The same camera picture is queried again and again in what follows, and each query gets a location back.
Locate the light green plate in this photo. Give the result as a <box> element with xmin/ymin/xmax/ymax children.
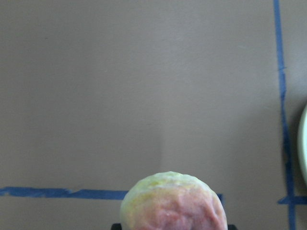
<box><xmin>297</xmin><ymin>105</ymin><xmax>307</xmax><ymax>184</ymax></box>

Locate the blue tape line crosswise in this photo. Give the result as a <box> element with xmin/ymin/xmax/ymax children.
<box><xmin>0</xmin><ymin>186</ymin><xmax>307</xmax><ymax>206</ymax></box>

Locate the pink green peach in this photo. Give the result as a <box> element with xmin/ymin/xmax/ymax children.
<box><xmin>119</xmin><ymin>172</ymin><xmax>228</xmax><ymax>230</ymax></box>

